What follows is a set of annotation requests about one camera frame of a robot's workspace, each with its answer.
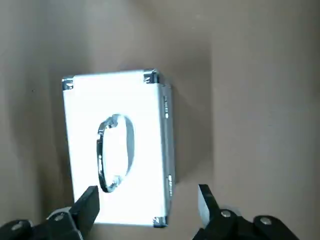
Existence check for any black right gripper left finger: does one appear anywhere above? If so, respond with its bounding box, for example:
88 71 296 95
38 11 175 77
0 185 101 240

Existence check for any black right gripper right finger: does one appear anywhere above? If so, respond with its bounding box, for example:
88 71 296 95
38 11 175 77
192 184 305 240

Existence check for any silver aluminium medicine box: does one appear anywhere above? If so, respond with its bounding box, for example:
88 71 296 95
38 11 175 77
61 68 177 229

